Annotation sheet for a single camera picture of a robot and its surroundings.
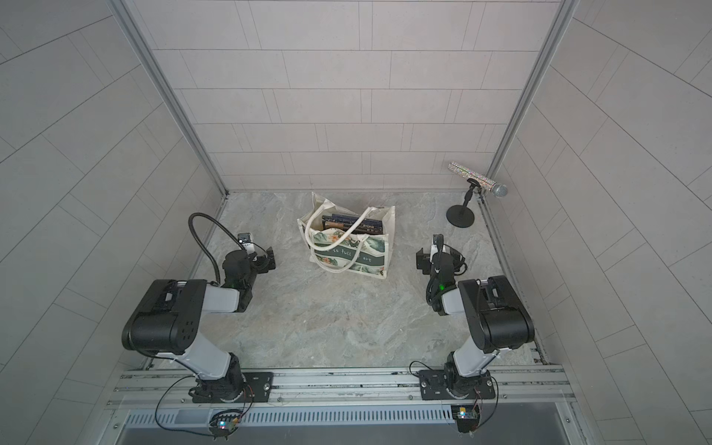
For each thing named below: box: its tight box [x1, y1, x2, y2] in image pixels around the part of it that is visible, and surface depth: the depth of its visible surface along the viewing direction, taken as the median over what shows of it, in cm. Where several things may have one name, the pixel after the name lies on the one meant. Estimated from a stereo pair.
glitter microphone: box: [447, 161, 509, 198], surface depth 91 cm
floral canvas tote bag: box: [297, 191, 396, 280], surface depth 84 cm
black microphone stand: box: [445, 178, 482, 229], surface depth 110 cm
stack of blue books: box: [321, 213, 383, 235], surface depth 91 cm
